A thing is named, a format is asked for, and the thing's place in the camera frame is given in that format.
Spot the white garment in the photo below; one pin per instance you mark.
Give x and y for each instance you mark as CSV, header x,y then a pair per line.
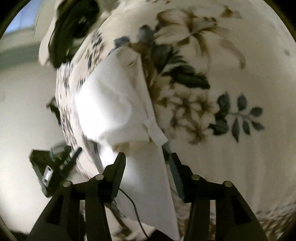
x,y
115,110

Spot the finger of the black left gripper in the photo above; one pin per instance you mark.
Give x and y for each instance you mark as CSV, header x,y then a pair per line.
x,y
71,159

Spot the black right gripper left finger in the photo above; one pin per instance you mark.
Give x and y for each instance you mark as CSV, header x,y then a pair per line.
x,y
59,219

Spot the floral bed sheet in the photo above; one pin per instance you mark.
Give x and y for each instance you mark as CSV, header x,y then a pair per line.
x,y
221,78

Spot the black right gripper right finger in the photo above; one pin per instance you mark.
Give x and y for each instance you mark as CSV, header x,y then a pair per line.
x,y
234,218

